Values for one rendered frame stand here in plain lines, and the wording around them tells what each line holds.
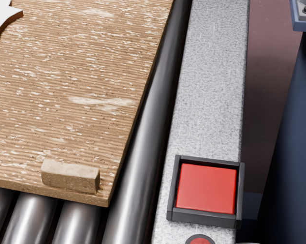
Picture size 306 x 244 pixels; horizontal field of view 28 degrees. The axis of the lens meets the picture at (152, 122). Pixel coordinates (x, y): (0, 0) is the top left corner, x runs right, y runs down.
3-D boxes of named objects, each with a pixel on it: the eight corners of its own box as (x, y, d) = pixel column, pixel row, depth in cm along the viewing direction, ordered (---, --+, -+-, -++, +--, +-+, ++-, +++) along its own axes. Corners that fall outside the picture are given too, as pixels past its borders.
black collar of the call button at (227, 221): (243, 172, 67) (245, 162, 66) (240, 230, 62) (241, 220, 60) (174, 163, 67) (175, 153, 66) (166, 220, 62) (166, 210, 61)
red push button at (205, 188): (235, 176, 66) (237, 168, 65) (232, 222, 62) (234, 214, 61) (181, 170, 67) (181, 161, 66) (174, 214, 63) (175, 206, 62)
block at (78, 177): (101, 183, 63) (100, 166, 61) (96, 196, 62) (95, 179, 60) (47, 173, 64) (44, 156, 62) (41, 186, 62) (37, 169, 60)
